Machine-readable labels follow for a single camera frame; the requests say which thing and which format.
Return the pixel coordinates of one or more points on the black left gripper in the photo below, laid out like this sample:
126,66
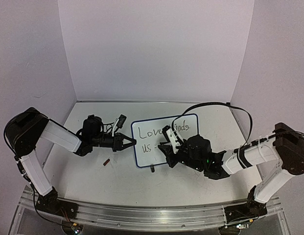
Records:
118,143

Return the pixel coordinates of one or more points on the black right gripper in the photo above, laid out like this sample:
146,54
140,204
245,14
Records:
167,151

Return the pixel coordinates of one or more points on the blue framed whiteboard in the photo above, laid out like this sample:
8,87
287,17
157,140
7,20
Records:
148,134

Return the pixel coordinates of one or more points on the red marker cap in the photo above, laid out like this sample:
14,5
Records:
106,162

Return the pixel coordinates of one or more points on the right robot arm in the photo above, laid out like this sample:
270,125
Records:
285,146

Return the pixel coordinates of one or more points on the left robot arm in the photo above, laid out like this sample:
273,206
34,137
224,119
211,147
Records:
23,132

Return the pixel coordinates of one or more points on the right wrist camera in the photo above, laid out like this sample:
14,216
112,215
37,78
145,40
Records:
173,137

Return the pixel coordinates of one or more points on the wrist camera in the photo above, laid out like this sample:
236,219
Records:
173,137
118,124

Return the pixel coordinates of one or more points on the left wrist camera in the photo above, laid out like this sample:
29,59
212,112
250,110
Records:
118,124

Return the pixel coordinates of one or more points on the aluminium front rail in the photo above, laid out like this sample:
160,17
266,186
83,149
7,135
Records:
177,218

